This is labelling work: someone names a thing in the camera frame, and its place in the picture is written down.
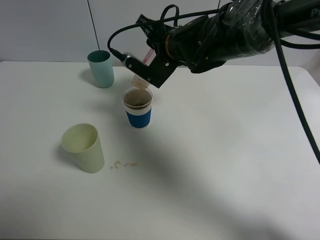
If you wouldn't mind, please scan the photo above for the glass cup with blue sleeve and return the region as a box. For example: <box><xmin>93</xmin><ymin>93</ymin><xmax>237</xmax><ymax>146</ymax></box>
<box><xmin>122</xmin><ymin>87</ymin><xmax>153</xmax><ymax>129</ymax></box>

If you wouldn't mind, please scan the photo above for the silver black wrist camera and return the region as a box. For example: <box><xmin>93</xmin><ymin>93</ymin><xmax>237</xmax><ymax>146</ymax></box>
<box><xmin>121</xmin><ymin>51</ymin><xmax>153</xmax><ymax>83</ymax></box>

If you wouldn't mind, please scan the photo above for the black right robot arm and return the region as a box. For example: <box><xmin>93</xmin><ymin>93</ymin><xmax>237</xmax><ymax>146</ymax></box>
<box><xmin>126</xmin><ymin>0</ymin><xmax>320</xmax><ymax>88</ymax></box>

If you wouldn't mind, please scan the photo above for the teal plastic cup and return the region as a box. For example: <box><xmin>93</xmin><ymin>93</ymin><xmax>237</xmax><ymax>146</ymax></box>
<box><xmin>87</xmin><ymin>50</ymin><xmax>115</xmax><ymax>88</ymax></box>

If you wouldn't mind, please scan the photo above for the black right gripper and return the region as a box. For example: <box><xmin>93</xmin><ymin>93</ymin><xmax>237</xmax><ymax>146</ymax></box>
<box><xmin>136</xmin><ymin>14</ymin><xmax>184</xmax><ymax>88</ymax></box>

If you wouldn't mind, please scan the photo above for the clear plastic drink bottle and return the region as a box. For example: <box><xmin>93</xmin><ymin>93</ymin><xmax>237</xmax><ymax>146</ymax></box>
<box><xmin>131</xmin><ymin>48</ymin><xmax>154</xmax><ymax>90</ymax></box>

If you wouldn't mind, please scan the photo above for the light green plastic cup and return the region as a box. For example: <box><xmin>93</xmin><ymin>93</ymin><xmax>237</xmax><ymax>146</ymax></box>
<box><xmin>61</xmin><ymin>123</ymin><xmax>105</xmax><ymax>174</ymax></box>

